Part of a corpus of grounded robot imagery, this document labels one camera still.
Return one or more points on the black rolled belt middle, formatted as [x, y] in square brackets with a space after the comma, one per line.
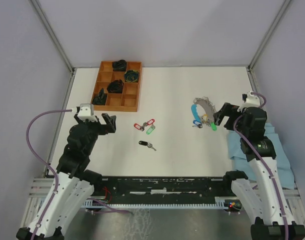
[116, 87]

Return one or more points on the right aluminium frame post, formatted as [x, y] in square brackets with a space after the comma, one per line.
[269, 33]

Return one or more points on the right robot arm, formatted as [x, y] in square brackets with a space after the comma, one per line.
[268, 211]

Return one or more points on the black tag key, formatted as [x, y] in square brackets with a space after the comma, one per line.
[146, 144]

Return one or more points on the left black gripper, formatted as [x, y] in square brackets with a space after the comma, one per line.
[109, 120]

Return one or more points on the red tag key left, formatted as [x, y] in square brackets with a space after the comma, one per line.
[139, 127]

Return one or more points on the green tag key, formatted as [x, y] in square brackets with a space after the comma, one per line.
[150, 130]

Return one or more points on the wooden compartment tray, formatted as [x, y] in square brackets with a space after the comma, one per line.
[128, 100]

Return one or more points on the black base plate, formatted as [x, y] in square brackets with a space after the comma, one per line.
[115, 186]

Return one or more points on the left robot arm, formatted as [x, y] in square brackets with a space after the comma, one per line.
[73, 183]

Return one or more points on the white cable duct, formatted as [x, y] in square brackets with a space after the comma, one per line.
[166, 201]

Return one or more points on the red tag key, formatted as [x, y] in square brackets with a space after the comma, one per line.
[148, 123]
[139, 127]

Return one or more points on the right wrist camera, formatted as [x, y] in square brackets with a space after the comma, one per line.
[252, 99]

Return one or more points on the left aluminium frame post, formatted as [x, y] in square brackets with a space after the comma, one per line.
[36, 5]

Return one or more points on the black rolled belt top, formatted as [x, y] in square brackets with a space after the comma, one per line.
[119, 66]

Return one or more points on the green blue rolled belt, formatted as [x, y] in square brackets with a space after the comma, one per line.
[131, 76]

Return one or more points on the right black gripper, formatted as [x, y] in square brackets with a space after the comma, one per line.
[229, 110]

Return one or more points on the red tag key right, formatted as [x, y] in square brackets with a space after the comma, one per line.
[148, 123]

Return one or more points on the aluminium frame post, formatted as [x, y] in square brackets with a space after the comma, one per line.
[36, 5]
[269, 33]

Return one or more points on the black green rolled belt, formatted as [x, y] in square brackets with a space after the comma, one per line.
[100, 99]

